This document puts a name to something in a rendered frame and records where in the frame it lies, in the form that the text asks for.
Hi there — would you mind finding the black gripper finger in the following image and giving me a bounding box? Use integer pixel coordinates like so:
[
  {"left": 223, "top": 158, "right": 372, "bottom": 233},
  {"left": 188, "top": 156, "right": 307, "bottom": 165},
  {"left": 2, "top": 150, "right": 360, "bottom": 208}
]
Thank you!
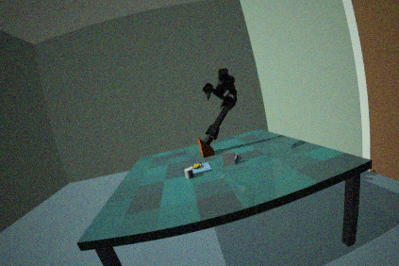
[
  {"left": 221, "top": 98, "right": 230, "bottom": 107},
  {"left": 205, "top": 87, "right": 213, "bottom": 99}
]

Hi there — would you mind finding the yellow round plate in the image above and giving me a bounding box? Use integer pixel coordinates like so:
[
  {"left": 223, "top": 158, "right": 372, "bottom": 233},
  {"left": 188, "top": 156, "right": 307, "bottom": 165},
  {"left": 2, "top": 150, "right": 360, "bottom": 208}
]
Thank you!
[{"left": 191, "top": 164, "right": 202, "bottom": 169}]

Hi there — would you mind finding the grey dish rack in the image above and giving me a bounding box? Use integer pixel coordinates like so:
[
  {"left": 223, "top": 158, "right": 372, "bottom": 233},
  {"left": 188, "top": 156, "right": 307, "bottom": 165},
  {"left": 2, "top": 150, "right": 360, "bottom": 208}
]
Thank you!
[{"left": 222, "top": 152, "right": 238, "bottom": 165}]

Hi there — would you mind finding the light blue flat mat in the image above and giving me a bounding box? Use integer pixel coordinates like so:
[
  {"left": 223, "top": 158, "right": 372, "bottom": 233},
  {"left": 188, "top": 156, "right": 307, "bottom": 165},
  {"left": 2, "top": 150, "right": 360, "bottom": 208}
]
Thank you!
[{"left": 192, "top": 162, "right": 212, "bottom": 174}]

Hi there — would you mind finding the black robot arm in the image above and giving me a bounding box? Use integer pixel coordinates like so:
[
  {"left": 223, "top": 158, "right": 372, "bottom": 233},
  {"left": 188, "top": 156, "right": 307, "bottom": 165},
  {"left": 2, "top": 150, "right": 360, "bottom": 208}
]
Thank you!
[{"left": 203, "top": 68, "right": 237, "bottom": 146}]

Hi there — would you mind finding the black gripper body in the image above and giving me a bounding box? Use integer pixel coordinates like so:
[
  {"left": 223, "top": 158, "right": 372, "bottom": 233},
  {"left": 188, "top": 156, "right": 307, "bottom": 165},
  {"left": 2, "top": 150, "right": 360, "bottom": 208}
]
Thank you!
[{"left": 202, "top": 82, "right": 233, "bottom": 106}]

